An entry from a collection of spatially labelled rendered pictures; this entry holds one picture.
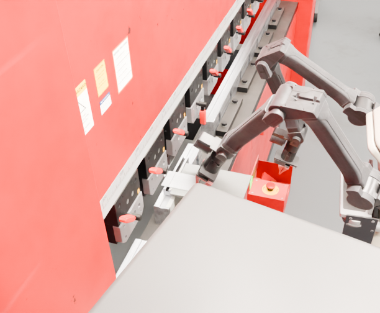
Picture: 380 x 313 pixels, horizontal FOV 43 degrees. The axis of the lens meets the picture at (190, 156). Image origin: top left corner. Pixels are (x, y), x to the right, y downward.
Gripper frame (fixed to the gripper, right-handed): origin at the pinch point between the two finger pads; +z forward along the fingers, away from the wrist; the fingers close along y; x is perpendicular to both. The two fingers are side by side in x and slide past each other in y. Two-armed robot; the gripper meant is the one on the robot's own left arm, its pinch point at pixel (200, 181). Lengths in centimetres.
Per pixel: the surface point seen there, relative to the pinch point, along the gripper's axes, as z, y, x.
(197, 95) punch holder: -18.3, -19.7, -17.5
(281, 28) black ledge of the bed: 13, -170, 5
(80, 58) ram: -64, 51, -40
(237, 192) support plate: -5.3, 0.0, 13.1
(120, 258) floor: 118, -29, -8
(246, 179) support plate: -5.9, -7.5, 14.3
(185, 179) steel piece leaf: 4.0, -0.9, -5.1
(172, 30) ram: -49, 1, -33
